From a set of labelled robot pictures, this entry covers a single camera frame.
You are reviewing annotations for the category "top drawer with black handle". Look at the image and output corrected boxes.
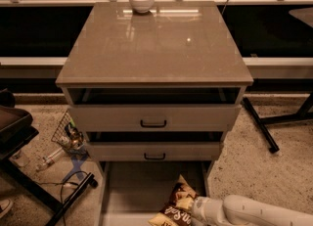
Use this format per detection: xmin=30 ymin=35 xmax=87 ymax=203
xmin=69 ymin=105 xmax=241 ymax=132

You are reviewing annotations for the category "wire mesh basket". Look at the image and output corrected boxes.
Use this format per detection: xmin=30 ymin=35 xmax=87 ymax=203
xmin=51 ymin=112 xmax=87 ymax=156

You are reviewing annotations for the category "open bottom drawer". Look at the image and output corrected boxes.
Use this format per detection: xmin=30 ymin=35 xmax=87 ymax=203
xmin=95 ymin=161 xmax=213 ymax=226

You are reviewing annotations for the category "black metal stand right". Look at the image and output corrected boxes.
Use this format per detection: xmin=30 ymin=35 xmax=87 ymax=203
xmin=243 ymin=93 xmax=313 ymax=154

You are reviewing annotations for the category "black table frame left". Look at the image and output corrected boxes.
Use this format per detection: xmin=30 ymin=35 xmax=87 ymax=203
xmin=0 ymin=94 xmax=100 ymax=226

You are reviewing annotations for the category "brown chip bag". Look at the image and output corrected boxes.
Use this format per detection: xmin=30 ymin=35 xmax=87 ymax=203
xmin=149 ymin=175 xmax=198 ymax=226

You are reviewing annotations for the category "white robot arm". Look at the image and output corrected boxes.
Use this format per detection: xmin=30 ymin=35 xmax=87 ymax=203
xmin=176 ymin=195 xmax=313 ymax=226

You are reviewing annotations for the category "grey drawer cabinet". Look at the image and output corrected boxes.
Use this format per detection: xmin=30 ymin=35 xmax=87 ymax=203
xmin=56 ymin=2 xmax=252 ymax=148

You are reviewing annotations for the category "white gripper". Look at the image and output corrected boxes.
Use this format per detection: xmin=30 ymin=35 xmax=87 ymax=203
xmin=176 ymin=197 xmax=229 ymax=226

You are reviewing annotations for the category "shoe tip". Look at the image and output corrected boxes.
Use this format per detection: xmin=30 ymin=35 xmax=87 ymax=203
xmin=0 ymin=199 xmax=13 ymax=218

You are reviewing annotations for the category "drawer with black handle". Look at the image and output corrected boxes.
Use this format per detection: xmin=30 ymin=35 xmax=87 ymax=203
xmin=86 ymin=142 xmax=222 ymax=161
xmin=69 ymin=105 xmax=241 ymax=132

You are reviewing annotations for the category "middle drawer with black handle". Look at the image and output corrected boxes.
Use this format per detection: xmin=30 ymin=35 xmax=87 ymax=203
xmin=86 ymin=142 xmax=222 ymax=161

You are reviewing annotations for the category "black cable on floor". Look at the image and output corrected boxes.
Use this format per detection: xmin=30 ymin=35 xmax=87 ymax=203
xmin=33 ymin=170 xmax=90 ymax=226

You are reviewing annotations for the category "clear plastic bottle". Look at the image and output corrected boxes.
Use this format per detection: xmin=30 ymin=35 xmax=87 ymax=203
xmin=36 ymin=148 xmax=66 ymax=171

